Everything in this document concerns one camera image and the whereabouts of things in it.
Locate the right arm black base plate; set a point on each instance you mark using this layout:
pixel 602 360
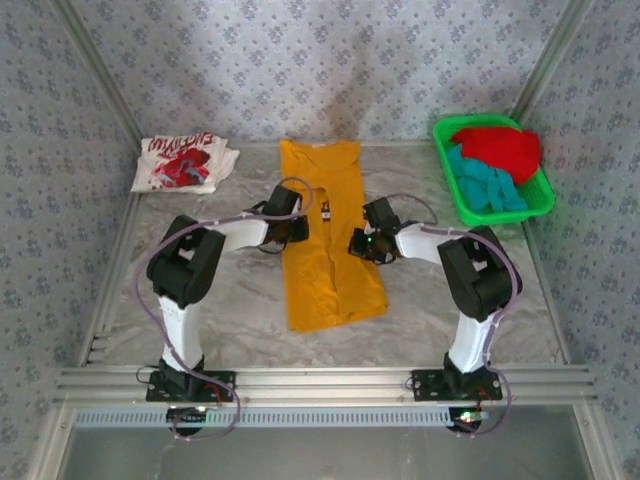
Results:
pixel 425 385

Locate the red t-shirt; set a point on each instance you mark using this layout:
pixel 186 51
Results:
pixel 500 150

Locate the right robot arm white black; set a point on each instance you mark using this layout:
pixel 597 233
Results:
pixel 475 275

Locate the yellow t-shirt with blue print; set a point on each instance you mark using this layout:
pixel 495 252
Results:
pixel 340 290

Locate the folded white red-print t-shirt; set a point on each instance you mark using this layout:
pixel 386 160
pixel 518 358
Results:
pixel 180 165

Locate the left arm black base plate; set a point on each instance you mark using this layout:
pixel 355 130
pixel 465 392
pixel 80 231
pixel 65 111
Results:
pixel 225 387

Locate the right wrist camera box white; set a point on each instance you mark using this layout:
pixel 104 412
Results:
pixel 368 228

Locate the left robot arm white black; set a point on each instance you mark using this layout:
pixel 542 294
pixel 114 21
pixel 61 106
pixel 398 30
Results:
pixel 185 265

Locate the aluminium table end rail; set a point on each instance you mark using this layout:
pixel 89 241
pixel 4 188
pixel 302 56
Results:
pixel 395 143

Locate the teal t-shirt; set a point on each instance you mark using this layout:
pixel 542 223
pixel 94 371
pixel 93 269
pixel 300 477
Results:
pixel 480 185

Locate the aluminium frame post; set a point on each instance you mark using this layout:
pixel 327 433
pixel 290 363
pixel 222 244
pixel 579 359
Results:
pixel 100 75
pixel 550 60

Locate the green plastic basket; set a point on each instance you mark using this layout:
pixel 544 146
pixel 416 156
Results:
pixel 542 192

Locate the wide aluminium mounting rail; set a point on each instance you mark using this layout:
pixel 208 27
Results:
pixel 325 385

